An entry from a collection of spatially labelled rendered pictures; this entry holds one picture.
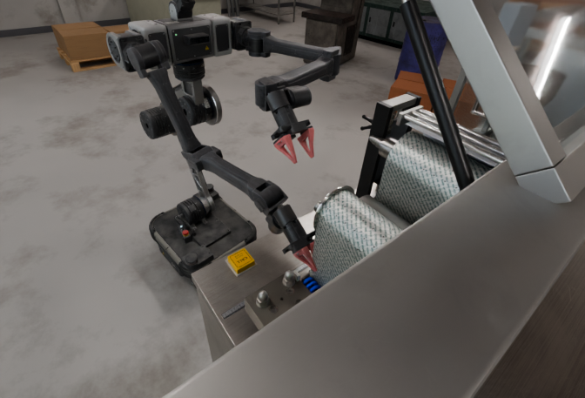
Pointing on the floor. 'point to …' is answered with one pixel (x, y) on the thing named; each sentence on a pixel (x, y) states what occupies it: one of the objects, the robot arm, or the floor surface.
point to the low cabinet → (387, 19)
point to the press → (339, 2)
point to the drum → (407, 62)
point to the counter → (137, 3)
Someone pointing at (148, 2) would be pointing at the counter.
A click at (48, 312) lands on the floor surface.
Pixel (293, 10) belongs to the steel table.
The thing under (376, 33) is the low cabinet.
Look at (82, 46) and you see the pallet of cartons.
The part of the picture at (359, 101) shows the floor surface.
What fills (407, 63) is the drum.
